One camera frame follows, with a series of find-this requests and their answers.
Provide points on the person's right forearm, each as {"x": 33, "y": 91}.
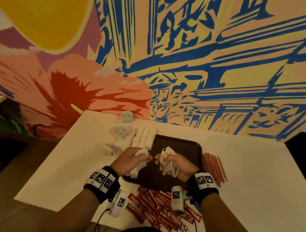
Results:
{"x": 222, "y": 215}

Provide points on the small white cup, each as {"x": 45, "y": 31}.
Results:
{"x": 126, "y": 116}
{"x": 120, "y": 131}

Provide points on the black marker wristband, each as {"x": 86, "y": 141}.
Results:
{"x": 203, "y": 184}
{"x": 102, "y": 184}

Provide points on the person's black shirt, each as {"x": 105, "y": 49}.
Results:
{"x": 141, "y": 229}

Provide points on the person's left hand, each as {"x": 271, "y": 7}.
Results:
{"x": 128, "y": 161}

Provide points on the bunch of tea bags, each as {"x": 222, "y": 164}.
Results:
{"x": 168, "y": 160}

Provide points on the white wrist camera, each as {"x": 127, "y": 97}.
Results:
{"x": 178, "y": 198}
{"x": 118, "y": 202}

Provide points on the dark brown tray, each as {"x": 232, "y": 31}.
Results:
{"x": 186, "y": 153}

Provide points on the pile of white tea bags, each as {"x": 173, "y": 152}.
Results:
{"x": 111, "y": 149}

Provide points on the person's right hand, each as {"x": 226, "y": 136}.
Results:
{"x": 179, "y": 167}

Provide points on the pile of red Nescafe sachets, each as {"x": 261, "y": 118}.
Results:
{"x": 160, "y": 210}

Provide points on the person's left forearm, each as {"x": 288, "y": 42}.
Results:
{"x": 71, "y": 215}

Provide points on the row of tea bags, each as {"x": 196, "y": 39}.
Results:
{"x": 143, "y": 138}

